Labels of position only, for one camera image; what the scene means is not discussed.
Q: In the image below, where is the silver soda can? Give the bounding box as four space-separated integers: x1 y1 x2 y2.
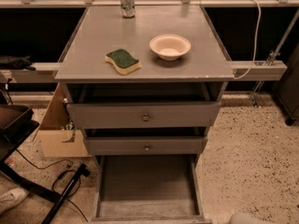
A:
120 0 135 18

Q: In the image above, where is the grey drawer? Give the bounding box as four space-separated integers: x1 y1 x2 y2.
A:
83 136 207 155
67 102 221 129
91 155 212 224

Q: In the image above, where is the grey top drawer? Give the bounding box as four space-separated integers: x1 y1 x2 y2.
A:
67 102 221 129

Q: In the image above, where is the white cable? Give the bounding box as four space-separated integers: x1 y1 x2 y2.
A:
233 0 263 80

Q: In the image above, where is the green yellow sponge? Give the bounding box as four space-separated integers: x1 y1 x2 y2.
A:
105 49 141 76

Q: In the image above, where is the grey wooden drawer cabinet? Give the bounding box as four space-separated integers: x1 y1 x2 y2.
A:
53 4 235 173

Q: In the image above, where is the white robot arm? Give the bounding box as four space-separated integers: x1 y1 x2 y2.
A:
230 213 273 224

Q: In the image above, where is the white paper bowl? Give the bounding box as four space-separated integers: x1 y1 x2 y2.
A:
149 35 191 61

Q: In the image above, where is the grey bottom drawer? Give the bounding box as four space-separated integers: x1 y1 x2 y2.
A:
91 155 212 224

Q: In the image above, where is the black chair stand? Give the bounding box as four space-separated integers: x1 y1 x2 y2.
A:
0 104 92 224

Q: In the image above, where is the black bag at left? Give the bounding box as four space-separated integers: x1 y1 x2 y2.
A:
0 55 36 71

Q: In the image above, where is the black floor cable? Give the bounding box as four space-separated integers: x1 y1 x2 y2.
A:
15 147 90 222

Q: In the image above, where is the grey middle drawer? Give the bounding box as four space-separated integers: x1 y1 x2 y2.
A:
83 136 207 155

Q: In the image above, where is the dark cabinet at right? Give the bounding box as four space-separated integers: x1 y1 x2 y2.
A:
274 45 299 126

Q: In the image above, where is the white sneaker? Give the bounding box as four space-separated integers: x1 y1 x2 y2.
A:
0 188 29 215

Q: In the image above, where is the metal frame rail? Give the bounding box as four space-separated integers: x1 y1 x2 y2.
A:
0 61 287 83

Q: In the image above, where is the cardboard box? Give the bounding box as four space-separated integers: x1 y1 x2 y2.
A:
37 84 89 158

